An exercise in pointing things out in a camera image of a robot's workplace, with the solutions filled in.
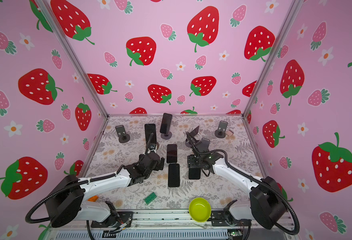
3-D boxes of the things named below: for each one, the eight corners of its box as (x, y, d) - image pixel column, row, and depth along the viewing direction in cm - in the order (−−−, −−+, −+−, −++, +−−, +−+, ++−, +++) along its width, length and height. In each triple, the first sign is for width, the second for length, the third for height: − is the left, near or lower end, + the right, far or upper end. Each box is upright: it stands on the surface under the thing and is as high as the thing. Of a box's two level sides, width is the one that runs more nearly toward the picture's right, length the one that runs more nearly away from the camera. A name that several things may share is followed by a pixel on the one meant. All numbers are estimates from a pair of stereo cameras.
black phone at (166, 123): (161, 136, 110) (158, 122, 99) (165, 125, 117) (163, 112, 106) (169, 138, 109) (168, 124, 98) (173, 127, 116) (172, 114, 104)
